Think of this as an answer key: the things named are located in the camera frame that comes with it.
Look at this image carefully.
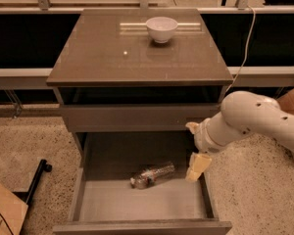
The clear plastic water bottle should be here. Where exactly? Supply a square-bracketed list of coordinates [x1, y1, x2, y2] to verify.
[129, 162, 175, 189]

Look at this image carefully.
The black wheeled stand leg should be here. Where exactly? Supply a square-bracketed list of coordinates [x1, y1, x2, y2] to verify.
[15, 160, 52, 206]

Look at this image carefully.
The cardboard box right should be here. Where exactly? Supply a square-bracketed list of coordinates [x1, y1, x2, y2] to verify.
[278, 89, 294, 160]

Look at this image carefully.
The white ceramic bowl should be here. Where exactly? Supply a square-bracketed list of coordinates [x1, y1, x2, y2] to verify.
[146, 17, 178, 43]

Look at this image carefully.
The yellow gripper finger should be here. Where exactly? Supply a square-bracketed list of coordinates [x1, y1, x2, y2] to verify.
[185, 121, 199, 135]
[185, 153, 212, 182]

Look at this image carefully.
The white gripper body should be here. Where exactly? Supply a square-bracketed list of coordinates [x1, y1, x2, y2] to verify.
[194, 118, 225, 153]

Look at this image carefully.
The grey drawer cabinet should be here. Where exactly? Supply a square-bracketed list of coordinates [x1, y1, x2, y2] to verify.
[45, 7, 234, 235]

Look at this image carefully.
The open middle drawer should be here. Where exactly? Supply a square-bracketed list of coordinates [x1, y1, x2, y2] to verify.
[54, 130, 231, 235]

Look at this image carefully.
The grey metal railing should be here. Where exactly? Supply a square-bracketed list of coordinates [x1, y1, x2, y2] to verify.
[0, 66, 294, 90]

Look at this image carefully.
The closed top drawer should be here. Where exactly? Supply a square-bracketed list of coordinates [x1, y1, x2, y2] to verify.
[60, 104, 220, 132]

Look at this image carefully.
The cardboard box left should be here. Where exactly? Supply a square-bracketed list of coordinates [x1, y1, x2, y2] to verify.
[0, 183, 28, 235]

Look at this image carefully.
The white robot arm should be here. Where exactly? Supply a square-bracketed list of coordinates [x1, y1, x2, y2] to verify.
[185, 91, 294, 182]

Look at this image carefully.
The cardboard box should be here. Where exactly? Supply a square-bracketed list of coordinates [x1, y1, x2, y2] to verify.
[0, 183, 28, 235]
[278, 89, 294, 160]

